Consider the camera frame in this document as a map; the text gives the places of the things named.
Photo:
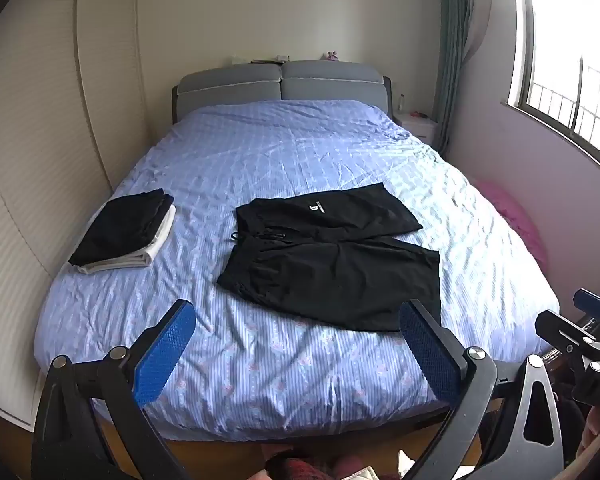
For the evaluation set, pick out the grey padded headboard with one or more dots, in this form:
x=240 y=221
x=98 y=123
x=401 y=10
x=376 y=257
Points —
x=230 y=90

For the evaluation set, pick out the white nightstand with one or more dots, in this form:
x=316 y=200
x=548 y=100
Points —
x=420 y=127

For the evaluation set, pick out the barred window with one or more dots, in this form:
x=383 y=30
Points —
x=570 y=60

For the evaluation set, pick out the green curtain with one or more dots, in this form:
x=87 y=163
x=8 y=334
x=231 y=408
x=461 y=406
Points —
x=455 y=35

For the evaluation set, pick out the small pink toy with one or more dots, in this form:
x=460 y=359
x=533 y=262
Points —
x=331 y=55

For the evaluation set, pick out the black short pants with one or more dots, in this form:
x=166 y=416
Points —
x=330 y=275

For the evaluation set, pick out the red plaid clothing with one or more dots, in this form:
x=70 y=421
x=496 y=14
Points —
x=300 y=467

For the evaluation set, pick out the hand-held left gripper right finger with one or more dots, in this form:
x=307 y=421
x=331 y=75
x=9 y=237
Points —
x=430 y=355

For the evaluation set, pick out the dark flat book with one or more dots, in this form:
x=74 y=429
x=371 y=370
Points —
x=265 y=61

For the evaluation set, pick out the white ribbed wardrobe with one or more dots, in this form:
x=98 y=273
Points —
x=30 y=160

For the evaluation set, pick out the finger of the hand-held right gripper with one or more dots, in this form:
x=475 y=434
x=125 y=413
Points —
x=592 y=302
x=560 y=327

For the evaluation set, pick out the folded black garment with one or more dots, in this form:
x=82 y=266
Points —
x=125 y=225

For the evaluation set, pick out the blue checked bed sheet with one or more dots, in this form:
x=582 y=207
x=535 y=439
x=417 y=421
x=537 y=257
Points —
x=280 y=160

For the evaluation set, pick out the pink fluffy cushion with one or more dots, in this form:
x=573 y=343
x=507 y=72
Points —
x=515 y=215

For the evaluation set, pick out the small clear bottle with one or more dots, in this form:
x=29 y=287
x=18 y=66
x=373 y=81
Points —
x=402 y=103

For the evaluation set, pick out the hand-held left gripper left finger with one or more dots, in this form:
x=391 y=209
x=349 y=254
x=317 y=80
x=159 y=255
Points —
x=165 y=355

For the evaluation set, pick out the folded white cloth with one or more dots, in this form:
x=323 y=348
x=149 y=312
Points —
x=152 y=250

